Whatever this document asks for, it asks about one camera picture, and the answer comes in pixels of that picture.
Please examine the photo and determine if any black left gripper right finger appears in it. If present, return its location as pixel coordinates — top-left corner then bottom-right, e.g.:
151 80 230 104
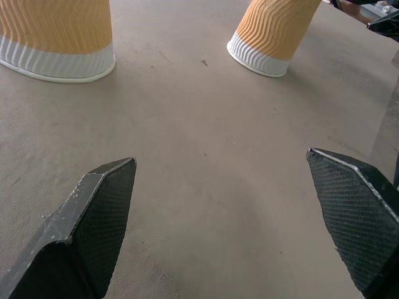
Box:
305 147 399 299

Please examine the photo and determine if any orange ribbed paper cup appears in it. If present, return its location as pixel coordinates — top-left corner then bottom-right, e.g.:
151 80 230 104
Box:
0 0 117 84
226 0 322 78

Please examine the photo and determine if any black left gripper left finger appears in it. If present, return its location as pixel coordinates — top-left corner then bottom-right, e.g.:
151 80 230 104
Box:
0 157 137 299

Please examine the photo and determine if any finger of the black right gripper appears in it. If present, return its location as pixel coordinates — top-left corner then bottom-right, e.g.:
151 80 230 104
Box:
367 8 399 40

